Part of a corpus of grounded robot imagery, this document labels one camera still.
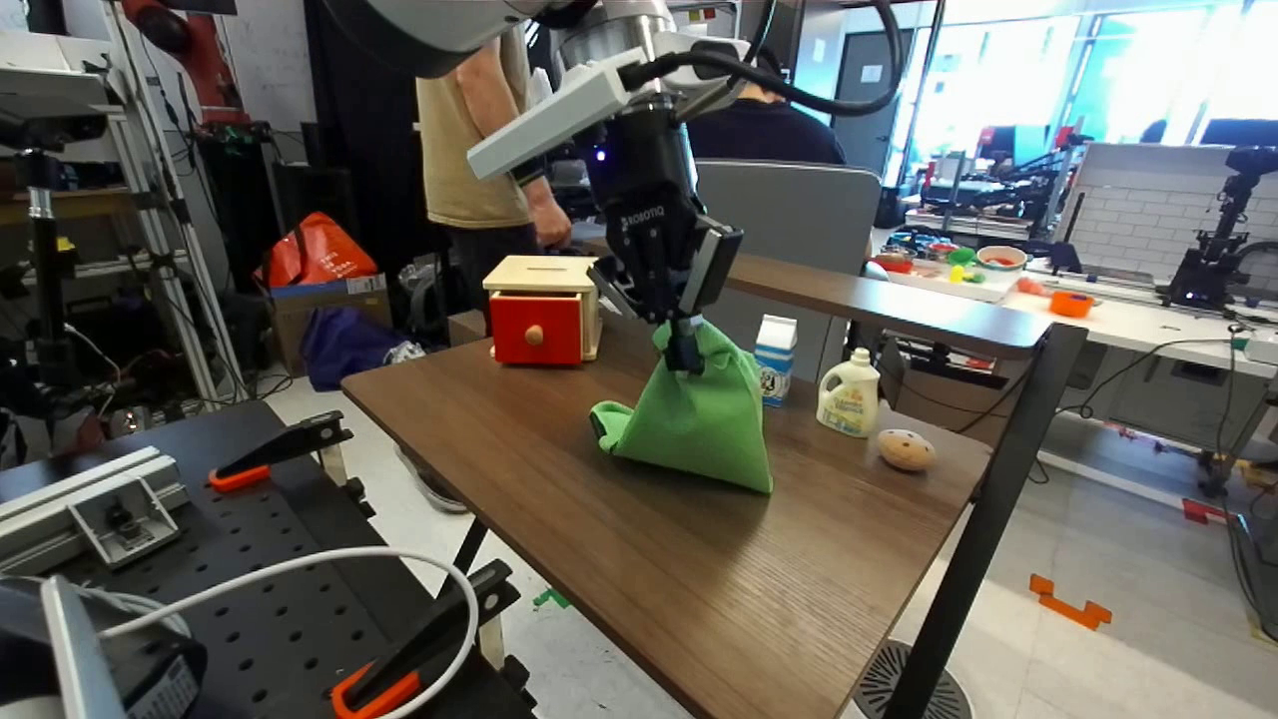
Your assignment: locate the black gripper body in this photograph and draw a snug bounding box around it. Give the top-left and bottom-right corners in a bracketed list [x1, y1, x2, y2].
[586, 110, 741, 323]

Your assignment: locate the green cloth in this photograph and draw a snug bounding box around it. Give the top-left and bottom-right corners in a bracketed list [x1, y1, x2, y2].
[593, 319, 777, 496]

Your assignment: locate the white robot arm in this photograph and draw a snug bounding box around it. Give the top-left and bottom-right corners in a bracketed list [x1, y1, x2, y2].
[339, 0, 729, 371]

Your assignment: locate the blue cloth bundle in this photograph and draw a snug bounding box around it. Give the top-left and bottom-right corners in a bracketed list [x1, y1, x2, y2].
[303, 308, 423, 392]

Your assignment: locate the red wooden drawer box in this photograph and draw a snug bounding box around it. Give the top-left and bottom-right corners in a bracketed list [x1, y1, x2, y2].
[483, 254, 604, 367]

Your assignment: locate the seated man in black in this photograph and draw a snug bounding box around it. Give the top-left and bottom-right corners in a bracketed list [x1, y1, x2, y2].
[689, 83, 845, 162]

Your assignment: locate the standing person beige shirt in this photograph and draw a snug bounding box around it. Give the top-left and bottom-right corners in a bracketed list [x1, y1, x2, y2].
[417, 33, 573, 308]

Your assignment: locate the white detergent bottle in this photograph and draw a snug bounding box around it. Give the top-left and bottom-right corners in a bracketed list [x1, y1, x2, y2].
[817, 348, 882, 437]

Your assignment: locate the beige round bread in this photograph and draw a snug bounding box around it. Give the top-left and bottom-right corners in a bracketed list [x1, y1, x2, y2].
[877, 428, 934, 473]

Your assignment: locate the orange bag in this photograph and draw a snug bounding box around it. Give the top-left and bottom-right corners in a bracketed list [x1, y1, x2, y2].
[260, 211, 375, 291]

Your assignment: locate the orange floor marker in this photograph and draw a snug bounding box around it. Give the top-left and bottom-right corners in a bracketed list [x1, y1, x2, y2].
[1030, 576, 1114, 629]

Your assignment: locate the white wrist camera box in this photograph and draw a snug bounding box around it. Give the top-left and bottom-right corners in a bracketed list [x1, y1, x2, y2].
[467, 33, 747, 179]

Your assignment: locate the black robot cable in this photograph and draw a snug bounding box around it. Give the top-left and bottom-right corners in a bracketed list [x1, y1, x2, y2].
[622, 0, 913, 121]

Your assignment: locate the white cable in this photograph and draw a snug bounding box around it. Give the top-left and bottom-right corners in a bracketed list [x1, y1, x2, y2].
[91, 544, 483, 719]

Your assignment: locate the orange handled clamp rear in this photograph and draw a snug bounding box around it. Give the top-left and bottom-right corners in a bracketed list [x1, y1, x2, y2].
[210, 411, 351, 496]

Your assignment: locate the orange handled clamp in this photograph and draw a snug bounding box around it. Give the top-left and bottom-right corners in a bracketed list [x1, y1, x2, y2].
[210, 411, 351, 496]
[327, 560, 521, 719]

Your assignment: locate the orange handled clamp front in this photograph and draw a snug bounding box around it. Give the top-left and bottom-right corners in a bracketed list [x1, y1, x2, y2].
[327, 560, 521, 719]

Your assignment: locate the aluminium extrusion rail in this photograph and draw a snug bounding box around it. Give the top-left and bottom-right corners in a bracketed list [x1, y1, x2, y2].
[0, 445, 188, 576]

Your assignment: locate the black camera tripod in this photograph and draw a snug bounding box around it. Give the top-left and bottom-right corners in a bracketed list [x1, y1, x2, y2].
[0, 121, 99, 428]

